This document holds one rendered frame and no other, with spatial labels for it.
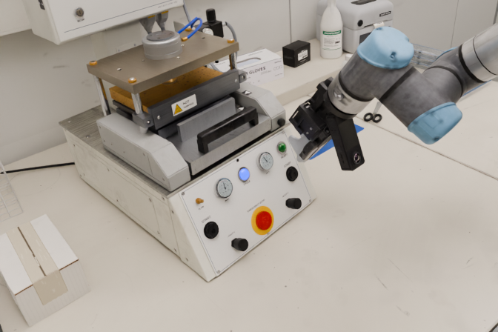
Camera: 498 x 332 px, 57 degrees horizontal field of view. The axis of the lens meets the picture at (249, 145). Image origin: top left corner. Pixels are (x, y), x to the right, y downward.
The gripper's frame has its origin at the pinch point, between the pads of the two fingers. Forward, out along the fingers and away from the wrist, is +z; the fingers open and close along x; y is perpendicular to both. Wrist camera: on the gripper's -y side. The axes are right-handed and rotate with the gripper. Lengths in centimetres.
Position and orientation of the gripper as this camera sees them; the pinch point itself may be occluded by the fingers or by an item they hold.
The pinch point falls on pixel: (304, 160)
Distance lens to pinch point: 98.0
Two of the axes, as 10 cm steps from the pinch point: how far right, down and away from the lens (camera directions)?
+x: -7.1, 4.2, -5.6
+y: -6.2, -7.6, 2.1
